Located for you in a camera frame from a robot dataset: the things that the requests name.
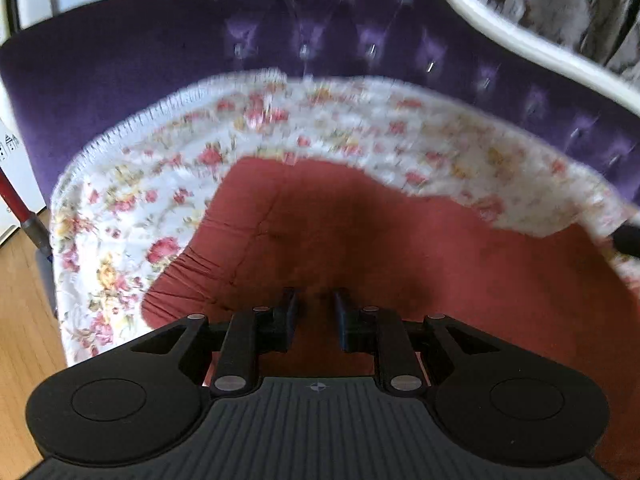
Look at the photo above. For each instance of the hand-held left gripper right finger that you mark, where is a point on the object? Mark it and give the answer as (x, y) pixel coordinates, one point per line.
(340, 316)

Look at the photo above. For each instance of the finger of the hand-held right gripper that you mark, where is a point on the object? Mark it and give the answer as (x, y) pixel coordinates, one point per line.
(629, 241)

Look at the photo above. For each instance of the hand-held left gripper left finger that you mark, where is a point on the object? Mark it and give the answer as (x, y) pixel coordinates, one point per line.
(293, 311)

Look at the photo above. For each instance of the red pants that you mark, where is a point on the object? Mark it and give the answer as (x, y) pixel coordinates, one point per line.
(450, 270)

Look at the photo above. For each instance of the floral white blanket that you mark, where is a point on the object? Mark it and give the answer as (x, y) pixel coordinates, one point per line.
(150, 185)

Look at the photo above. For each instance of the purple tufted sofa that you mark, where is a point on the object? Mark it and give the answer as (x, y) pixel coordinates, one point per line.
(125, 60)

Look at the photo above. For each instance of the white cardboard box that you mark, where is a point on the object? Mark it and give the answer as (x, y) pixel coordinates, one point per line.
(9, 170)

